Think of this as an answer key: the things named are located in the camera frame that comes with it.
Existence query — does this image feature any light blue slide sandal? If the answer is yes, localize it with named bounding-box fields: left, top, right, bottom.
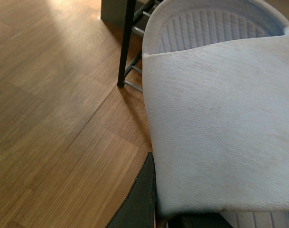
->
left=142, top=0, right=289, bottom=228

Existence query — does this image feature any black metal shoe rack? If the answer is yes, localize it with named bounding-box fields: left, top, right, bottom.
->
left=117, top=0, right=162, bottom=92

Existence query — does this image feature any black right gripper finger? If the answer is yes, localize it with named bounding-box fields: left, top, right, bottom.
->
left=107, top=152, right=156, bottom=228

